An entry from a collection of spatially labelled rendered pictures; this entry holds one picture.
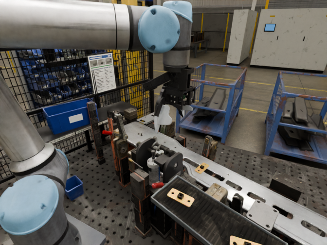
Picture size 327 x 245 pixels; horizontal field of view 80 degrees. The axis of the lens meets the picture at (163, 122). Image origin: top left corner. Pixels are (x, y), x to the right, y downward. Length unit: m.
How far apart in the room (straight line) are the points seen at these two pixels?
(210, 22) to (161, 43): 12.60
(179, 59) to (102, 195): 1.03
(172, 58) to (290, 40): 8.15
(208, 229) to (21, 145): 0.54
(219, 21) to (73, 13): 12.55
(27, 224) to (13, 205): 0.05
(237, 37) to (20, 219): 8.47
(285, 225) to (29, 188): 0.84
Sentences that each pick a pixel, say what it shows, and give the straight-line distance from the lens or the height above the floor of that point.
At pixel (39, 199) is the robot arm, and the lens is 0.53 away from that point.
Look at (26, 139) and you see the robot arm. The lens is 0.60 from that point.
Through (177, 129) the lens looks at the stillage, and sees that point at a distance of 3.16.
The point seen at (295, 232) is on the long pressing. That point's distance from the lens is 0.93.
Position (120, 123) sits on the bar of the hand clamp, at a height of 1.16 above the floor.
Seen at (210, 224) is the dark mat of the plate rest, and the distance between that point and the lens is 0.64.
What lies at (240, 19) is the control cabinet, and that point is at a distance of 8.60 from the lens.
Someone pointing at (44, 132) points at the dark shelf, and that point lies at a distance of 1.47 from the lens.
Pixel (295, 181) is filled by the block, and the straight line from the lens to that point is 1.10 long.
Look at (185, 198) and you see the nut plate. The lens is 0.68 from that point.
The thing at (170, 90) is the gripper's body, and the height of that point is 1.49.
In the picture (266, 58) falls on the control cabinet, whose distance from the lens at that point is 8.66.
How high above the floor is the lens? 1.67
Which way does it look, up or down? 28 degrees down
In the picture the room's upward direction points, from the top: straight up
